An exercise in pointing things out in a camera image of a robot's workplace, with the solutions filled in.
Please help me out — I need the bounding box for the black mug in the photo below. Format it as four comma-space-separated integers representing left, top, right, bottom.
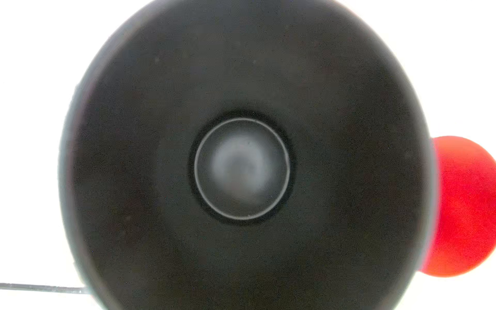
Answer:
58, 1, 437, 309

